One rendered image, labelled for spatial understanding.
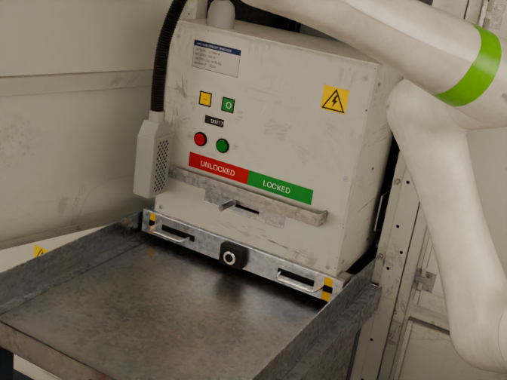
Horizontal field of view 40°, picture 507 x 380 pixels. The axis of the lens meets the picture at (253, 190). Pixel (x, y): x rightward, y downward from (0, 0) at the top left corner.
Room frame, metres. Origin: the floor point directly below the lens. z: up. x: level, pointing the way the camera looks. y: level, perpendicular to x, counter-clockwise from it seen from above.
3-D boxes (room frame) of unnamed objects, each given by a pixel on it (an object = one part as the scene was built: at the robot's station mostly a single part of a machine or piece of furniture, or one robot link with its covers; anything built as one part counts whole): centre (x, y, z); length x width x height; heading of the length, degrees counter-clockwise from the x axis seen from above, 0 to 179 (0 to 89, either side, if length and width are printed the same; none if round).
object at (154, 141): (1.49, 0.24, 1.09); 0.08 x 0.05 x 0.17; 154
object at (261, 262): (1.48, 0.01, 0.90); 0.54 x 0.05 x 0.06; 64
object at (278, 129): (1.46, 0.02, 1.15); 0.48 x 0.01 x 0.48; 64
